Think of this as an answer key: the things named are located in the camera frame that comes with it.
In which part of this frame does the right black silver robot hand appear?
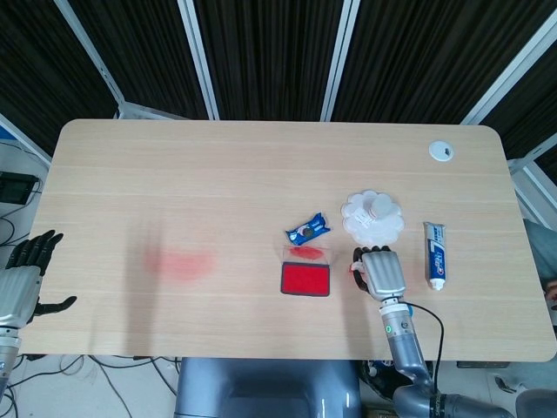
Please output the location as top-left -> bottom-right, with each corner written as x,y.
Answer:
351,246 -> 408,301

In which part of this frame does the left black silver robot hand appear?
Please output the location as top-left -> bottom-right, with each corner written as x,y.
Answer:
0,229 -> 77,327

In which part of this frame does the white flower-shaped palette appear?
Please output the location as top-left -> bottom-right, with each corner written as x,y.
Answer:
339,188 -> 406,248

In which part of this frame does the white blue toothpaste tube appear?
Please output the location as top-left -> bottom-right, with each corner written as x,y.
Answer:
423,221 -> 449,292

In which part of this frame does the small clear jar white lid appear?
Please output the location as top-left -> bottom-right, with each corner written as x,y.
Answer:
363,194 -> 393,220

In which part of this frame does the red ink pad clear lid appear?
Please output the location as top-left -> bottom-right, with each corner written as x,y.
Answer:
278,246 -> 332,297

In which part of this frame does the blue cookie packet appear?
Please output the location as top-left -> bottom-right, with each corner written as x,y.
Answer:
285,212 -> 331,245

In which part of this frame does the black box device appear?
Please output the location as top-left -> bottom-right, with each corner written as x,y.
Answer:
0,172 -> 41,204

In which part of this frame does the white round table grommet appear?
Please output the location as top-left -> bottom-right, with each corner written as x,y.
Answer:
428,139 -> 456,163

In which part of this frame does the black table control strip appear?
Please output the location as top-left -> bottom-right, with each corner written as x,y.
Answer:
456,360 -> 510,369

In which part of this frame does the person in grey clothing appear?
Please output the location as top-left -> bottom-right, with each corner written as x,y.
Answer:
521,219 -> 557,326

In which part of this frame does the grey robot torso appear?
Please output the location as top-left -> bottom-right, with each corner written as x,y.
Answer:
173,357 -> 362,418

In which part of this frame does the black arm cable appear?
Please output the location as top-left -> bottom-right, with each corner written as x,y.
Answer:
406,303 -> 446,387

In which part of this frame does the black floor cable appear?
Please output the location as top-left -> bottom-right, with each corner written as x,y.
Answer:
89,355 -> 175,418

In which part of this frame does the white blue partition frame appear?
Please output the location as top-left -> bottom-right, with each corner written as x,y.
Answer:
0,113 -> 53,166

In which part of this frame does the white partition post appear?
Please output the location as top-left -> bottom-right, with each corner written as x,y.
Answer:
177,0 -> 220,121
460,21 -> 557,126
320,0 -> 354,122
54,0 -> 127,119

